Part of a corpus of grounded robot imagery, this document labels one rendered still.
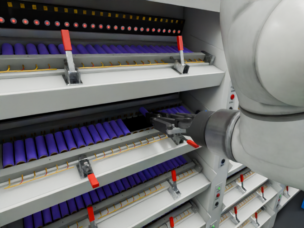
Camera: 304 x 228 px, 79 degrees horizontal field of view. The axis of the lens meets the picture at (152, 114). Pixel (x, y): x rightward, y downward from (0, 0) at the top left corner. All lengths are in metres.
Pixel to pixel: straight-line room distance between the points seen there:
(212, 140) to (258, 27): 0.20
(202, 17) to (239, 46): 0.48
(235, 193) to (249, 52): 0.90
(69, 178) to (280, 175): 0.37
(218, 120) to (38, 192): 0.36
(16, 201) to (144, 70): 0.36
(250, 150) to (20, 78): 0.38
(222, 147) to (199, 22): 0.46
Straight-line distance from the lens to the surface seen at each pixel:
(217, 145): 0.33
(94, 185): 0.38
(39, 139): 0.51
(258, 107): 0.24
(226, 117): 0.33
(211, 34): 0.65
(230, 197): 1.02
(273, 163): 0.28
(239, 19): 0.21
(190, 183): 0.72
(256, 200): 1.37
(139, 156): 0.49
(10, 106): 0.36
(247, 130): 0.28
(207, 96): 0.66
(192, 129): 0.37
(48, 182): 0.45
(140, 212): 0.62
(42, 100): 0.36
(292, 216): 1.96
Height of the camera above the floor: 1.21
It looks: 19 degrees down
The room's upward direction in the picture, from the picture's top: straight up
